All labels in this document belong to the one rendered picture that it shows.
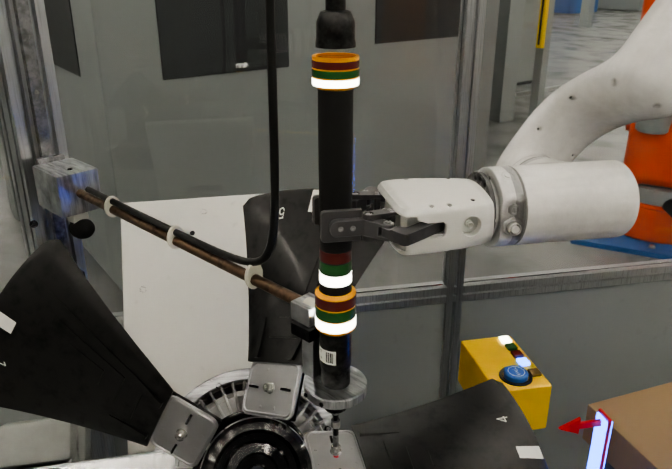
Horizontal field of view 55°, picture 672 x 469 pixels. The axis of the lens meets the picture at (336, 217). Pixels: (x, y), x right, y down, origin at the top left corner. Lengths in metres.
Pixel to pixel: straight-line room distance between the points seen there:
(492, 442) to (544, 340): 0.93
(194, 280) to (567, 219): 0.59
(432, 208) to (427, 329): 1.01
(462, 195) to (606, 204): 0.15
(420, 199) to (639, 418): 0.73
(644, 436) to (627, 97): 0.66
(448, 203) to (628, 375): 1.41
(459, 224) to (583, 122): 0.22
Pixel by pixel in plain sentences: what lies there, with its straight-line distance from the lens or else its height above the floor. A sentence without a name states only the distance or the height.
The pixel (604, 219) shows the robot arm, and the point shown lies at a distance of 0.72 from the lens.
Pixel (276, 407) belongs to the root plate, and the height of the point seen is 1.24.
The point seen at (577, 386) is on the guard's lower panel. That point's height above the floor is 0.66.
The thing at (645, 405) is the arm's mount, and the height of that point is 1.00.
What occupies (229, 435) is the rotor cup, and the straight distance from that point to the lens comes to 0.74.
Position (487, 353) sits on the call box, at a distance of 1.22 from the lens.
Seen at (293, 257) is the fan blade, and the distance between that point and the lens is 0.83.
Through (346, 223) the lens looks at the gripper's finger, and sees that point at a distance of 0.62.
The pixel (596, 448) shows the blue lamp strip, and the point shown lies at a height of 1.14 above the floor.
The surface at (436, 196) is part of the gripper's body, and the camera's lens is 0.65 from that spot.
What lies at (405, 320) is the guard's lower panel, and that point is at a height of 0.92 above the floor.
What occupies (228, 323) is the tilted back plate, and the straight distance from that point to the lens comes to 1.03.
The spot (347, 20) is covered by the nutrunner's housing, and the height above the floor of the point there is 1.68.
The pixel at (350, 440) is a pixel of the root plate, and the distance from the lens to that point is 0.84.
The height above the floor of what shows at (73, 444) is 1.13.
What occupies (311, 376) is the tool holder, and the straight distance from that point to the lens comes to 0.75.
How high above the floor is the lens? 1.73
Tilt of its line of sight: 22 degrees down
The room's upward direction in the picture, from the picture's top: straight up
